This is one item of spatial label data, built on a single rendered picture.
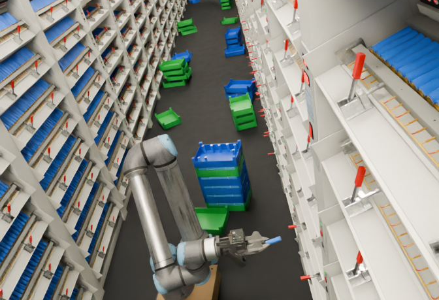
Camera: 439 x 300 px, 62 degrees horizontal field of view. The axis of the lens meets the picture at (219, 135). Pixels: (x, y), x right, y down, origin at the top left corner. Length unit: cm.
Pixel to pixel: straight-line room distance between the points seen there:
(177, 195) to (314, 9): 128
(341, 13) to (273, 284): 177
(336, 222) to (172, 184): 99
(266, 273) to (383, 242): 168
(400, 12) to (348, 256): 50
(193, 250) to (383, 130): 114
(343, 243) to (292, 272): 139
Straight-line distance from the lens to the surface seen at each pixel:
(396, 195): 43
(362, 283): 83
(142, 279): 248
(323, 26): 68
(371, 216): 67
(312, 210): 125
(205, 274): 165
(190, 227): 185
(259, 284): 224
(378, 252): 62
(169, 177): 173
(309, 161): 112
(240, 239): 149
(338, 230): 91
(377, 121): 53
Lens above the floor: 181
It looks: 31 degrees down
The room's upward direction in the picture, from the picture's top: 14 degrees counter-clockwise
